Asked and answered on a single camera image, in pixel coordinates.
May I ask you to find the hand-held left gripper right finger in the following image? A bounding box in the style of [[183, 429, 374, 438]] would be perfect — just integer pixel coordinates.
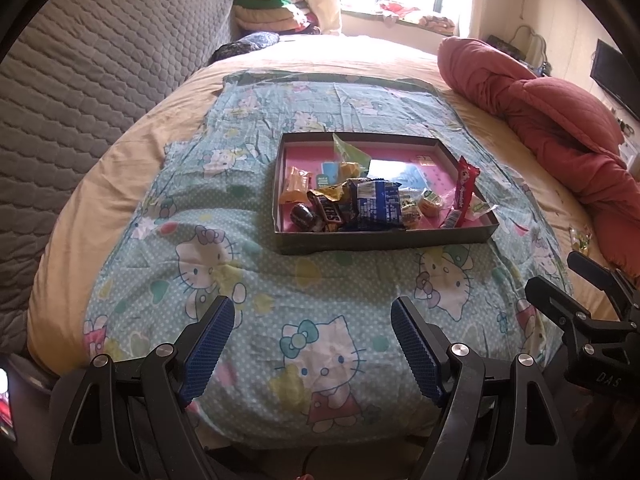
[[390, 296, 581, 480]]

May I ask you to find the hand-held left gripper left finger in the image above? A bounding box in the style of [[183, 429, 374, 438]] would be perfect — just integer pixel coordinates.
[[50, 296, 236, 480]]

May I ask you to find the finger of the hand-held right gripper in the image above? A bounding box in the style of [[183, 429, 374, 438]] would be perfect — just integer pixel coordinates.
[[525, 275, 638, 342], [567, 251, 640, 321]]

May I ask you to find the grey shallow box pink inside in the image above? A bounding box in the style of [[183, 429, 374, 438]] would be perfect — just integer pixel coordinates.
[[272, 132, 501, 256]]

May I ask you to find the biscuit packet with date print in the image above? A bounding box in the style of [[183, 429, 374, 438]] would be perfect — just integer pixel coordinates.
[[397, 187, 426, 228]]

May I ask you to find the long red candy packet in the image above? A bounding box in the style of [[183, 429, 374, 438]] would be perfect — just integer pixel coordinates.
[[440, 156, 481, 228]]

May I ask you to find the round biscuit clear packet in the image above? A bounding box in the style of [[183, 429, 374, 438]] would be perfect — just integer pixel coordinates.
[[417, 187, 446, 218]]

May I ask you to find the blue snack packet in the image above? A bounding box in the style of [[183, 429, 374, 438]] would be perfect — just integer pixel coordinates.
[[345, 177, 406, 231]]

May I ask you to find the small dark chocolate candy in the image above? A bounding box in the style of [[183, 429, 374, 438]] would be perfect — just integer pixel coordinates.
[[290, 202, 321, 231]]

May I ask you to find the brown chocolate bar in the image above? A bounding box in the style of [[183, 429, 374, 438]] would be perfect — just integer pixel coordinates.
[[312, 195, 351, 233]]

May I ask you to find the orange snack packet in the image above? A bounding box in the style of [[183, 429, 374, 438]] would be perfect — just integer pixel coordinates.
[[279, 166, 313, 204]]

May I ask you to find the small green candy packet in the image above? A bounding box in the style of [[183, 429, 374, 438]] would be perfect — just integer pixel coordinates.
[[567, 227, 593, 253]]

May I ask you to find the light blue cartoon cat blanket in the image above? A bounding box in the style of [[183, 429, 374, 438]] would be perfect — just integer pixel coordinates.
[[82, 71, 573, 448]]

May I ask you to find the pink quilt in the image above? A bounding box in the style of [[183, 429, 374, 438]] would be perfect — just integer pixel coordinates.
[[437, 36, 640, 271]]

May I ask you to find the black flat television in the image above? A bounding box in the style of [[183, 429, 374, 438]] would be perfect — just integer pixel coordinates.
[[590, 39, 640, 121]]

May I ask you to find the green yellow candy packet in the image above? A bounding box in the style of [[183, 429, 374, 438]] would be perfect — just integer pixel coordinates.
[[332, 132, 373, 181]]

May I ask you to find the red lit device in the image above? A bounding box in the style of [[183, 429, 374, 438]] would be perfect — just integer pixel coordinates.
[[0, 367, 18, 443]]

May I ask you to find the bed with beige sheet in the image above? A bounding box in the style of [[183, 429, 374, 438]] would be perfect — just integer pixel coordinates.
[[25, 32, 621, 376]]

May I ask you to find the dark patterned bag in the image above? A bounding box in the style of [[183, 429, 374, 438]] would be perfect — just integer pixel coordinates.
[[487, 35, 526, 61]]

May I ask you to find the beige patterned cloth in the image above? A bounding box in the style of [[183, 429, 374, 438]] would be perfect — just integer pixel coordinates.
[[417, 14, 458, 33]]

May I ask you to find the dark blue patterned cloth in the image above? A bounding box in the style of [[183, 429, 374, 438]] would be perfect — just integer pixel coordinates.
[[212, 31, 280, 63]]

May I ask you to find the red patterned cloth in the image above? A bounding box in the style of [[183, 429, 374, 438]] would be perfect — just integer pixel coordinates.
[[377, 1, 421, 16]]

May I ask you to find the stack of folded clothes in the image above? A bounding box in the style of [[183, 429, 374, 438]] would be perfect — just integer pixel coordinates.
[[232, 0, 321, 36]]

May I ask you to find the black cable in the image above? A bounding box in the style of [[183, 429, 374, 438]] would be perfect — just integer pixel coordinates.
[[295, 447, 321, 480]]

